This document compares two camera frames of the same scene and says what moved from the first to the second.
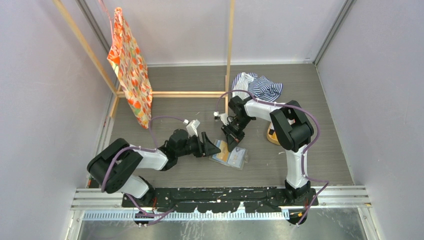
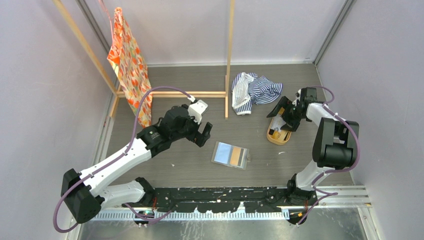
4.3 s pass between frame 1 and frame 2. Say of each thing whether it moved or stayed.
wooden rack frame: stayed
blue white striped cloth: stayed
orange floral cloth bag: stayed
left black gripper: moved
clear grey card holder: stayed
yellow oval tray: stayed
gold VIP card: moved
